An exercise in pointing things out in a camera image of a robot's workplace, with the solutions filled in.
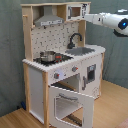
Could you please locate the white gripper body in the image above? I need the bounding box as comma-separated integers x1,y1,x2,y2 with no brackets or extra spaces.
84,14,103,25

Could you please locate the white toy microwave door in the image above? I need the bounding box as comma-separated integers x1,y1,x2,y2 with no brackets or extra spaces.
66,3,90,22

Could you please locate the red stove knob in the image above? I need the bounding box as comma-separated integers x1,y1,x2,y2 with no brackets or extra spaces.
71,65,79,73
54,73,60,79

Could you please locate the white oven door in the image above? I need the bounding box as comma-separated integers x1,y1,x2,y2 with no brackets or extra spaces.
49,86,94,128

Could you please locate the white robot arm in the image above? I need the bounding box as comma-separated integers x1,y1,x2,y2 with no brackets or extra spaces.
84,9,128,37

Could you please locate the wooden toy kitchen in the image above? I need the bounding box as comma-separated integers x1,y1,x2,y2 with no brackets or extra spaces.
22,2,105,128

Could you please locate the black toy faucet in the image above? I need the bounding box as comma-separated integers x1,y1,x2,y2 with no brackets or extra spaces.
67,33,82,49

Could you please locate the grey toy sink basin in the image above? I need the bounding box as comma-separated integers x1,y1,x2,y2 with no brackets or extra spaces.
66,47,94,56

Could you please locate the grey range hood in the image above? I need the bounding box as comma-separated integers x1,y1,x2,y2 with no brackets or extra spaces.
34,5,64,27

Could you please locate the black toy stovetop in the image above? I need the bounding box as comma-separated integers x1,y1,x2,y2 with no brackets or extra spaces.
34,53,71,66

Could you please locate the small steel toy pot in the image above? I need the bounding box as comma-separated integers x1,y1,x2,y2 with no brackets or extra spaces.
40,51,55,62

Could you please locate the white dishwasher door with handle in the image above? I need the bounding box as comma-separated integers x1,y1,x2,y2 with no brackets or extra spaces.
81,56,102,98

